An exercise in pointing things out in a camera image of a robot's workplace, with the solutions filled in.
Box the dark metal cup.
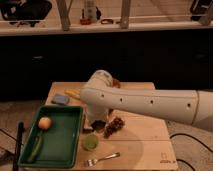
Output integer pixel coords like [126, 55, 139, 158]
[91, 121, 106, 133]

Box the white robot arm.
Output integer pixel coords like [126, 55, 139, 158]
[80, 70, 213, 132]

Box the green plastic tray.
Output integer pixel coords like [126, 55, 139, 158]
[18, 105, 83, 169]

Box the orange bowl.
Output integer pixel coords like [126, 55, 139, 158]
[113, 79, 121, 88]

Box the dark red bowl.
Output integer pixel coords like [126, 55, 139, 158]
[108, 109, 114, 116]

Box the yellow banana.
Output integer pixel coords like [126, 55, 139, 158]
[65, 90, 80, 100]

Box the bunch of dark grapes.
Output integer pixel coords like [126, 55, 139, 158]
[104, 117, 125, 138]

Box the wooden block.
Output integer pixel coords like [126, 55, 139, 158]
[83, 114, 93, 132]

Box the blue sponge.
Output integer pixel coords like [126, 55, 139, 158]
[51, 94, 69, 105]

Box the green plastic cup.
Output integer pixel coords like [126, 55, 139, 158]
[83, 134, 99, 151]

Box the wooden folding table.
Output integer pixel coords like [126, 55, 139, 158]
[24, 81, 179, 171]

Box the red round object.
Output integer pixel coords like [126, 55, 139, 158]
[80, 18, 92, 25]

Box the orange fruit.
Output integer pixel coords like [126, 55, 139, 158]
[38, 117, 52, 130]

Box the silver fork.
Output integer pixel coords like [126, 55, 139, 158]
[84, 152, 120, 167]

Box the white bottle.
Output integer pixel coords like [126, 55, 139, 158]
[84, 0, 97, 23]

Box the green cucumber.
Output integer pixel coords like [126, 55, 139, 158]
[27, 136, 43, 163]

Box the black pole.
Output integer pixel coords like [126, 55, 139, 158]
[12, 122, 24, 171]

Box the black office chair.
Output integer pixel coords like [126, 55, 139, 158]
[0, 0, 52, 27]

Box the black cable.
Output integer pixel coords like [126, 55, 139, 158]
[169, 132, 213, 171]

